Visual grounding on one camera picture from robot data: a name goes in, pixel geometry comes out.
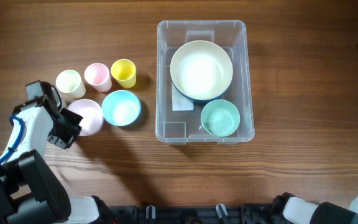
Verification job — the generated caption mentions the clear plastic storage bin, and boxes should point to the clear plastic storage bin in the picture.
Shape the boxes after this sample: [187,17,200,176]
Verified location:
[155,20,255,145]

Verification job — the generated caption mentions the green bowl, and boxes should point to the green bowl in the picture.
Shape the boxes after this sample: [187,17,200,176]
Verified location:
[201,100,241,138]

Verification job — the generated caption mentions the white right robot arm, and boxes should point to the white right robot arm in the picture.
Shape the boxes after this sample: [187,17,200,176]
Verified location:
[269,195,358,224]

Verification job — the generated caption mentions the grey cup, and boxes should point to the grey cup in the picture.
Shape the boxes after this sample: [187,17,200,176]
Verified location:
[51,85,67,110]

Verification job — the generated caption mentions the large dark blue bowl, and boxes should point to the large dark blue bowl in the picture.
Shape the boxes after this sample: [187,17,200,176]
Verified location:
[172,82,231,103]

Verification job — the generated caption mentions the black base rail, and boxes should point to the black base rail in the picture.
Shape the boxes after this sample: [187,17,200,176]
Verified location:
[109,204,286,224]

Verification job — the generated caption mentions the pink cup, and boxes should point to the pink cup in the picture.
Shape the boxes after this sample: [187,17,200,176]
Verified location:
[84,63,112,92]

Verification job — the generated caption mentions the light blue bowl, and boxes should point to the light blue bowl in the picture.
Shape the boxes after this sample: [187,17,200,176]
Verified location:
[101,90,142,126]

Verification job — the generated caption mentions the pink bowl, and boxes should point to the pink bowl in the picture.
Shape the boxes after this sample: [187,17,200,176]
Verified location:
[67,99,104,136]

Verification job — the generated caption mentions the white paper label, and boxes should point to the white paper label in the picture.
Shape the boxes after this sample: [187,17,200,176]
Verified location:
[172,84,194,111]

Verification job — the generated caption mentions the large cream bowl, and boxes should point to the large cream bowl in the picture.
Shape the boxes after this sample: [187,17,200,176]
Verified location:
[170,40,234,100]

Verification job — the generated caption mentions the yellow cup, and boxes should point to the yellow cup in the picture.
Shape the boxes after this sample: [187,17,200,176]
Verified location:
[111,59,136,88]

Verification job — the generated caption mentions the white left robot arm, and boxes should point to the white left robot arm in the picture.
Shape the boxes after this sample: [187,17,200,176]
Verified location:
[0,80,118,223]

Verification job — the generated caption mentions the cream cup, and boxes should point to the cream cup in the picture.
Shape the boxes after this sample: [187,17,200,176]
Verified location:
[56,70,86,100]

